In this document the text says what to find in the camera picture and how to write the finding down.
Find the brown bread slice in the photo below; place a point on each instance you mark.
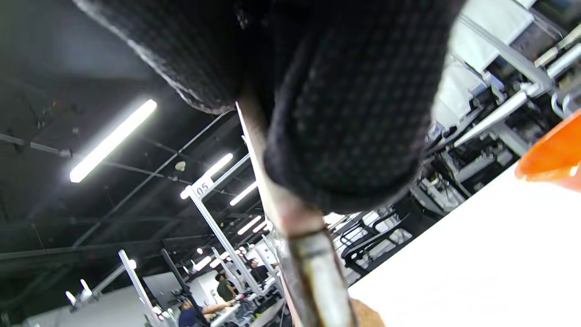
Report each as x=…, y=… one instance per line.
x=365, y=315

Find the black office chair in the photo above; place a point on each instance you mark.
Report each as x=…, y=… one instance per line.
x=358, y=261

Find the orange plastic bowl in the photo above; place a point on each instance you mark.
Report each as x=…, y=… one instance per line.
x=553, y=154

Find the row of ceiling light tubes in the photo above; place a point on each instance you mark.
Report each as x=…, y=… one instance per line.
x=111, y=141

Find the wooden brush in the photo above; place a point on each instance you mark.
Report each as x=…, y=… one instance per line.
x=313, y=272

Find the person's right hand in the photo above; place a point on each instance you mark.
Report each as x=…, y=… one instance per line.
x=354, y=113

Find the white labelled frame post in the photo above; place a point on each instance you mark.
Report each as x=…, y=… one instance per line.
x=218, y=229

